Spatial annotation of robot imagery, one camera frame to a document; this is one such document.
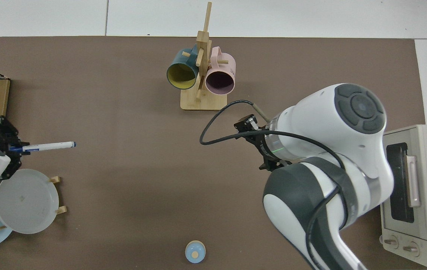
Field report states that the brown table cloth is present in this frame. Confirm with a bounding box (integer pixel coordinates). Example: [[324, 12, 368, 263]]
[[0, 36, 426, 270]]

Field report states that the pink cup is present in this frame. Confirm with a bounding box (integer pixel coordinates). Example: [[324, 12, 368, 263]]
[[204, 46, 236, 96]]

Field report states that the grey plate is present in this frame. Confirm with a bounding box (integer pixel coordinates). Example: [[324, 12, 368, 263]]
[[0, 169, 60, 235]]

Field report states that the wooden plate rack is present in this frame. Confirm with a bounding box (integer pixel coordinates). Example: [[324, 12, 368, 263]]
[[0, 175, 68, 231]]

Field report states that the wooden cup stand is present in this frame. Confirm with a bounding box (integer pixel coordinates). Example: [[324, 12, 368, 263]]
[[180, 2, 228, 111]]

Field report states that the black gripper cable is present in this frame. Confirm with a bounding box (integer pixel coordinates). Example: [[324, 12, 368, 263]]
[[200, 99, 346, 270]]

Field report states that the white marker with blue cap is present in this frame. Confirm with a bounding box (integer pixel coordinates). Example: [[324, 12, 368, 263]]
[[9, 141, 77, 154]]

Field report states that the teal cup with yellow inside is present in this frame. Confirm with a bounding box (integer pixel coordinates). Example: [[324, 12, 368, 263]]
[[166, 44, 201, 90]]

